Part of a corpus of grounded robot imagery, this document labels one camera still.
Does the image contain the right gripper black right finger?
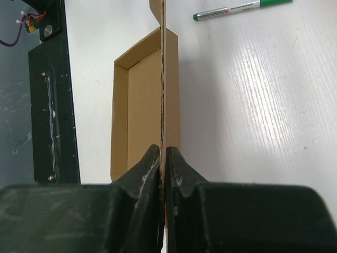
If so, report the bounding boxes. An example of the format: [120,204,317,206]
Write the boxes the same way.
[165,147,332,252]

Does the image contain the cardboard box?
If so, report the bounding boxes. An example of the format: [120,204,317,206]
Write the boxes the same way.
[109,0,182,230]

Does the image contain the green white marker pen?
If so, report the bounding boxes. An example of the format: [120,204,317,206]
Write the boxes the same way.
[193,0,292,21]

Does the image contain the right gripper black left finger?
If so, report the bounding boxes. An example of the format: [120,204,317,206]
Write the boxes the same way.
[1,145,164,252]

